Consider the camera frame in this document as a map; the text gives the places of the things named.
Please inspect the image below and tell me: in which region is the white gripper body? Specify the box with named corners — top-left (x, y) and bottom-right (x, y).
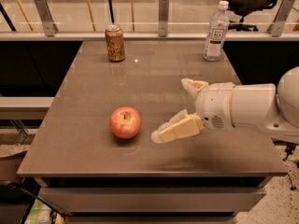
top-left (194, 82), bottom-right (235, 130)

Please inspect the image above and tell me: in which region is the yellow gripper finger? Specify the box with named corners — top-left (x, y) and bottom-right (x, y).
top-left (151, 109), bottom-right (204, 144)
top-left (181, 78), bottom-right (209, 99)

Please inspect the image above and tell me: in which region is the red apple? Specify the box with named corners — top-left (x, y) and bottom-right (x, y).
top-left (109, 106), bottom-right (141, 139)

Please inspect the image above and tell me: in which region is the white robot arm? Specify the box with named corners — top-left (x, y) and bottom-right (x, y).
top-left (151, 67), bottom-right (299, 144)

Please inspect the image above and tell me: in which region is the orange soda can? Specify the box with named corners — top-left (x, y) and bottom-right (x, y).
top-left (105, 24), bottom-right (125, 62)

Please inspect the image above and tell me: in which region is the clear plastic water bottle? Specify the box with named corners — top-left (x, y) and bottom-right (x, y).
top-left (204, 1), bottom-right (230, 62)

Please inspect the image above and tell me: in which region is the black office chair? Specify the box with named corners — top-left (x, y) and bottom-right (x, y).
top-left (223, 0), bottom-right (278, 32)

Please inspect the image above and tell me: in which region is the metal railing bracket middle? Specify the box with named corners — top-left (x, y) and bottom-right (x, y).
top-left (158, 0), bottom-right (169, 37)

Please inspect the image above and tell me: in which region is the metal railing bracket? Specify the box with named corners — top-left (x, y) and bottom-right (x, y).
top-left (158, 0), bottom-right (169, 37)
top-left (34, 0), bottom-right (58, 37)
top-left (267, 0), bottom-right (295, 37)

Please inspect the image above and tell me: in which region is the metal railing bracket right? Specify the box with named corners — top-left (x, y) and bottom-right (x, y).
top-left (267, 0), bottom-right (295, 37)

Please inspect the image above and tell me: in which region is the metal railing bracket left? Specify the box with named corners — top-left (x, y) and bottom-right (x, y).
top-left (34, 0), bottom-right (58, 37)

